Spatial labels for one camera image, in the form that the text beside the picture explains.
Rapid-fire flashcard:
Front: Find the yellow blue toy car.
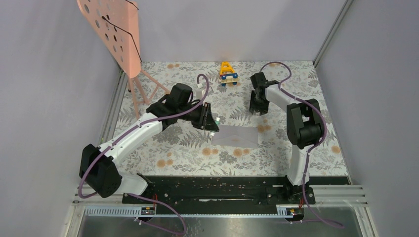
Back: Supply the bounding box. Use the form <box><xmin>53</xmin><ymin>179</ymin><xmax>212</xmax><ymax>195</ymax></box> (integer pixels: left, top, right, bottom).
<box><xmin>219</xmin><ymin>62</ymin><xmax>239</xmax><ymax>86</ymax></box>

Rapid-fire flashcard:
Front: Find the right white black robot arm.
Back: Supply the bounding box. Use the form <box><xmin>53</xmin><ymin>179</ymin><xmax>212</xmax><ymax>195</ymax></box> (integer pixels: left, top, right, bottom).
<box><xmin>249</xmin><ymin>72</ymin><xmax>327</xmax><ymax>203</ymax></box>

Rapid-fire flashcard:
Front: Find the pink perforated music stand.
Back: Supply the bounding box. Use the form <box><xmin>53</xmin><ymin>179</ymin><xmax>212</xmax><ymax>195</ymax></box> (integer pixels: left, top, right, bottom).
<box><xmin>77</xmin><ymin>0</ymin><xmax>169</xmax><ymax>119</ymax></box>

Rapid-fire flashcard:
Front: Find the black cord on stand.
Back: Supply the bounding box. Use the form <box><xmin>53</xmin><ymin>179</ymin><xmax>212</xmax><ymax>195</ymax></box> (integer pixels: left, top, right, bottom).
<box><xmin>101</xmin><ymin>0</ymin><xmax>143</xmax><ymax>64</ymax></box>

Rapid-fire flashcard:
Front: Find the grey lavender envelope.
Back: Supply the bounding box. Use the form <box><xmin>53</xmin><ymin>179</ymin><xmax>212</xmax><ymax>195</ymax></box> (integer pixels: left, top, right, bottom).
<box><xmin>211</xmin><ymin>124</ymin><xmax>258</xmax><ymax>149</ymax></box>

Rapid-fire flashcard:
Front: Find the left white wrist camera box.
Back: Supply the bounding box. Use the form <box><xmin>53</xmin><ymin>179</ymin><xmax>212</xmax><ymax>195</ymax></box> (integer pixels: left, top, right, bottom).
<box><xmin>196</xmin><ymin>82</ymin><xmax>213</xmax><ymax>94</ymax></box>

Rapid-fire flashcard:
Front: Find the green white glue stick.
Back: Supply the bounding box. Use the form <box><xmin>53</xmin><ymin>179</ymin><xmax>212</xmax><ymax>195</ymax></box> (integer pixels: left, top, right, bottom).
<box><xmin>209</xmin><ymin>117</ymin><xmax>220</xmax><ymax>137</ymax></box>

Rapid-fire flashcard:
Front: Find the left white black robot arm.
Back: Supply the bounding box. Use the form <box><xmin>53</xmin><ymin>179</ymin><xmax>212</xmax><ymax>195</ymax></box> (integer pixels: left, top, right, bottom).
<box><xmin>79</xmin><ymin>83</ymin><xmax>219</xmax><ymax>203</ymax></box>

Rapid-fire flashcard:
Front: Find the floral patterned table mat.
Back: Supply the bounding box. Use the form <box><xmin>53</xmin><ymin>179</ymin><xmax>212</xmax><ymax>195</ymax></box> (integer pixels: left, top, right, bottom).
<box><xmin>121</xmin><ymin>61</ymin><xmax>348</xmax><ymax>176</ymax></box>

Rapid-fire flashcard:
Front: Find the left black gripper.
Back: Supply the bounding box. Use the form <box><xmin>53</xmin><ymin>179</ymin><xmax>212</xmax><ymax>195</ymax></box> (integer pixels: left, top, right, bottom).
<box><xmin>178</xmin><ymin>101</ymin><xmax>219</xmax><ymax>132</ymax></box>

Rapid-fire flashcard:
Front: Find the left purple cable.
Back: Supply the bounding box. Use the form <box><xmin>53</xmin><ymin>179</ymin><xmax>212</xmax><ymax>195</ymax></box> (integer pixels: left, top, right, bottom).
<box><xmin>78</xmin><ymin>74</ymin><xmax>210</xmax><ymax>236</ymax></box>

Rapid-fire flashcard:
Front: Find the white slotted cable duct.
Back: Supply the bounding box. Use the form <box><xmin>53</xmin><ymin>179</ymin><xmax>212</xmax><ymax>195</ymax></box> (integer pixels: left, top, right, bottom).
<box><xmin>84</xmin><ymin>205</ymin><xmax>296</xmax><ymax>218</ymax></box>

